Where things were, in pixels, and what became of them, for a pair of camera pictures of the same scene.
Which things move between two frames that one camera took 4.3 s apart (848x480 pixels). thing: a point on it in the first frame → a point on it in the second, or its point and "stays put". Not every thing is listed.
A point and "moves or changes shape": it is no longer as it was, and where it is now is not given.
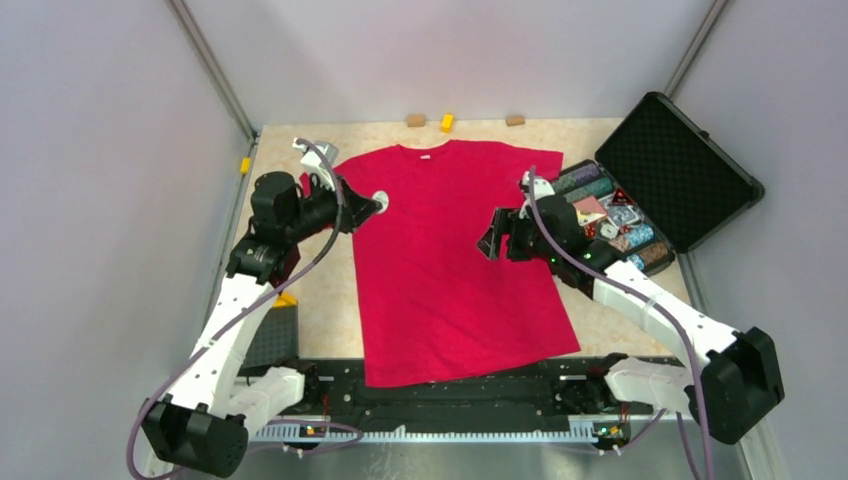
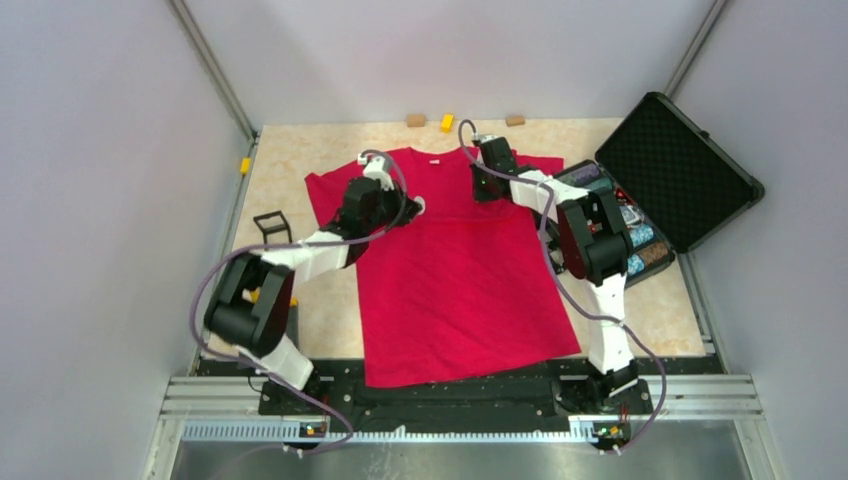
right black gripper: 506,221 → 478,194
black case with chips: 661,184 stays put
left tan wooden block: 416,120 stays put
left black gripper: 354,208 → 406,207
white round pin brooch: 382,197 moves or changes shape
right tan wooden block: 515,120 stays put
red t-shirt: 435,303 stays put
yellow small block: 447,124 stays put
